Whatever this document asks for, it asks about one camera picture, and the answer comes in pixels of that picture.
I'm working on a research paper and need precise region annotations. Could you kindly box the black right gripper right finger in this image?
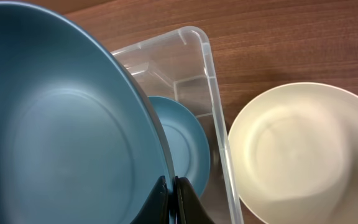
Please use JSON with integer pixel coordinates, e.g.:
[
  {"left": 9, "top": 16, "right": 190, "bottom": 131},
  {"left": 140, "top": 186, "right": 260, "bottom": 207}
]
[{"left": 175, "top": 177, "right": 214, "bottom": 224}]

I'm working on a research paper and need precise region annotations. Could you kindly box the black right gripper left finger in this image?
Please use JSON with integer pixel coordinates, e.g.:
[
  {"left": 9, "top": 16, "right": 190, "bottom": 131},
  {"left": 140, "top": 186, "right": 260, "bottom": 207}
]
[{"left": 131, "top": 176, "right": 169, "bottom": 224}]

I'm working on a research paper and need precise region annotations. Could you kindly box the large dark blue bowl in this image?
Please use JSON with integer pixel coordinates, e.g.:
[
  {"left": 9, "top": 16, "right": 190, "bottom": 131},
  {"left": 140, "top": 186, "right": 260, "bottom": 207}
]
[{"left": 0, "top": 1, "right": 174, "bottom": 223}]

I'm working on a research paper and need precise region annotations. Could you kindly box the large cream bowl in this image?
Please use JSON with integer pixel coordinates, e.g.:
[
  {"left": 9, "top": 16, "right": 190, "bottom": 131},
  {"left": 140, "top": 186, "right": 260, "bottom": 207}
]
[{"left": 228, "top": 83, "right": 358, "bottom": 223}]

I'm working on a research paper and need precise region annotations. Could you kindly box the clear plastic storage bin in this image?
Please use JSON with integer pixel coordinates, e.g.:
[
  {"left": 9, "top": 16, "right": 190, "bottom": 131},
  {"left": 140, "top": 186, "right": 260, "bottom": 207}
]
[{"left": 112, "top": 26, "right": 244, "bottom": 223}]

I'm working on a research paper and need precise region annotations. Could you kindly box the small blue plate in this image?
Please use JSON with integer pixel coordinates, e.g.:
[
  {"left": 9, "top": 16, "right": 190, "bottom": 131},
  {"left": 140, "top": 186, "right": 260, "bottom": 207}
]
[{"left": 149, "top": 96, "right": 211, "bottom": 197}]

